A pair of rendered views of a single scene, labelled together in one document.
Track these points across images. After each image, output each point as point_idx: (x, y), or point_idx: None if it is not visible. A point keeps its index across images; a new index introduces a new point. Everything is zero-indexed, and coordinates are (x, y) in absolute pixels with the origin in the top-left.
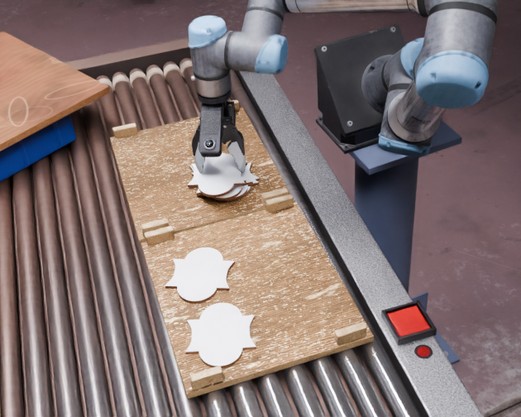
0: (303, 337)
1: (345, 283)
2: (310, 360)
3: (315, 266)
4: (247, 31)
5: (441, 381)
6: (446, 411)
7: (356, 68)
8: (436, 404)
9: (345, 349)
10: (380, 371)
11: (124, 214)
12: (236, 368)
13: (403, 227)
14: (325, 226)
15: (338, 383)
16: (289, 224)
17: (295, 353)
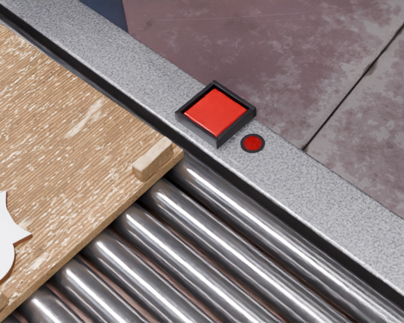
0: (90, 193)
1: (106, 95)
2: (115, 218)
3: (56, 88)
4: None
5: (293, 171)
6: (320, 206)
7: None
8: (303, 203)
9: (153, 183)
10: (213, 191)
11: None
12: (17, 277)
13: (114, 5)
14: (39, 30)
15: (167, 232)
16: None
17: (91, 218)
